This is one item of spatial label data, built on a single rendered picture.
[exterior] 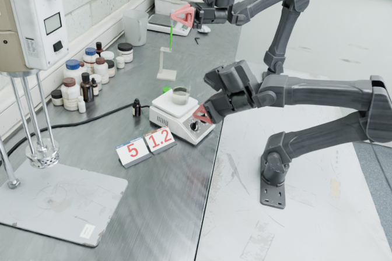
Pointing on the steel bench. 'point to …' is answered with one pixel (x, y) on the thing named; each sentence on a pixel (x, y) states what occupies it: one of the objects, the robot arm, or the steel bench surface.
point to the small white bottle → (81, 105)
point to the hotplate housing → (176, 124)
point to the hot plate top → (163, 101)
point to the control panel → (198, 126)
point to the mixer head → (31, 21)
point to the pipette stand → (165, 69)
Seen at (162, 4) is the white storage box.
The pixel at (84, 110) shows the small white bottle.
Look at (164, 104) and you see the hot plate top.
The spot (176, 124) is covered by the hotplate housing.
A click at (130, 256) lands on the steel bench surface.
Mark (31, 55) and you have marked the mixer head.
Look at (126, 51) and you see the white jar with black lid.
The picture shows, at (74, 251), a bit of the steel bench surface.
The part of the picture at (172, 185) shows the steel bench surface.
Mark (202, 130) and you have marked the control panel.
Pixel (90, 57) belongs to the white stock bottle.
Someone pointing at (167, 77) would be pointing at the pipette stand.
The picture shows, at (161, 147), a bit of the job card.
